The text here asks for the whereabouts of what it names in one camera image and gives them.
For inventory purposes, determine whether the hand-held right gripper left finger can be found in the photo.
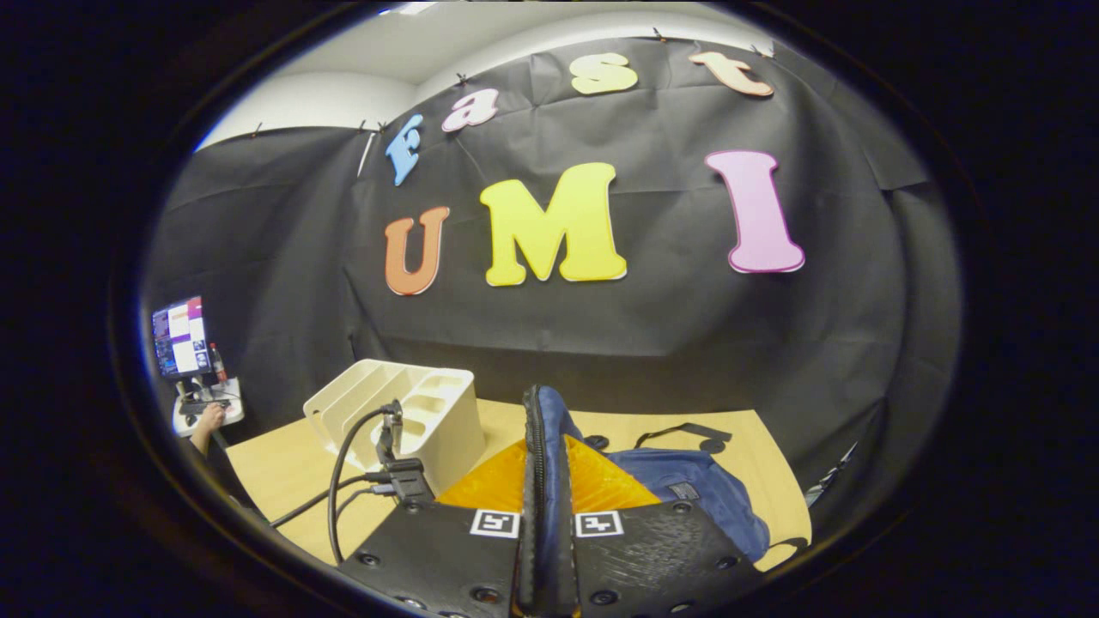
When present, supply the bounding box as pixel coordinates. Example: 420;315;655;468
337;436;526;618

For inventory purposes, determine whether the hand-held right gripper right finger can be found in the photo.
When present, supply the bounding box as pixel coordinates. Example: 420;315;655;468
567;433;766;618

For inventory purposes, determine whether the white bookshelf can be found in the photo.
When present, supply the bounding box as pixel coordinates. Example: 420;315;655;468
302;358;487;497

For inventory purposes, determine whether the blue schoolbag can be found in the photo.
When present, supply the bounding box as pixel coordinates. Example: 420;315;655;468
515;384;813;617

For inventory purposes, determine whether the white side table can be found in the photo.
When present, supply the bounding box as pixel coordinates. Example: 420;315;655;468
171;377;246;439

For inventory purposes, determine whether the black backdrop cloth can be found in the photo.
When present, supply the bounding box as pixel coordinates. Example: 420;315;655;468
142;34;962;537

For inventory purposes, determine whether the computer monitor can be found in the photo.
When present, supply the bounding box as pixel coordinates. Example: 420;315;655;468
151;294;214;381

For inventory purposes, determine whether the black cable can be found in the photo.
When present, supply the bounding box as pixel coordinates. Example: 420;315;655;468
327;402;403;565
270;475;394;529

